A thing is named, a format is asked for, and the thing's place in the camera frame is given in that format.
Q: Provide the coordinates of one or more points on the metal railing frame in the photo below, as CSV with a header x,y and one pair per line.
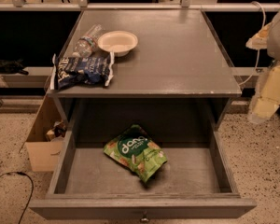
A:
x,y
77,5

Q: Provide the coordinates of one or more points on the grey wooden cabinet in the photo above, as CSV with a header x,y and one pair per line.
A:
x,y
175,84

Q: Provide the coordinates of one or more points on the metal drawer knob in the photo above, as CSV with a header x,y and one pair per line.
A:
x,y
144,218

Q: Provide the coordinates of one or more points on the white paper bowl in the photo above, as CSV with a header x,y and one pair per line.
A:
x,y
119,42

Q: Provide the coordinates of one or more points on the blue chip bag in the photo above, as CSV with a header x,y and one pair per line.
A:
x,y
70,71

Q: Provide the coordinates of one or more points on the black object on ledge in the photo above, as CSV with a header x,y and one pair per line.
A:
x,y
12,67

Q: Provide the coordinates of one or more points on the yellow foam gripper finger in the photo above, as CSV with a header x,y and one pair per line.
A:
x,y
259,40
266,100

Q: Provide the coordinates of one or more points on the cardboard box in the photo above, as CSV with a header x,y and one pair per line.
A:
x,y
43,144

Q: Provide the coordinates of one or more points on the clear plastic water bottle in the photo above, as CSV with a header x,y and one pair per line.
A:
x,y
88,43

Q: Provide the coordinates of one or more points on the items inside cardboard box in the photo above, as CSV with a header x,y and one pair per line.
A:
x,y
58,130

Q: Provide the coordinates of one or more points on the green rice chip bag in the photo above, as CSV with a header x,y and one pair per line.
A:
x,y
135,150

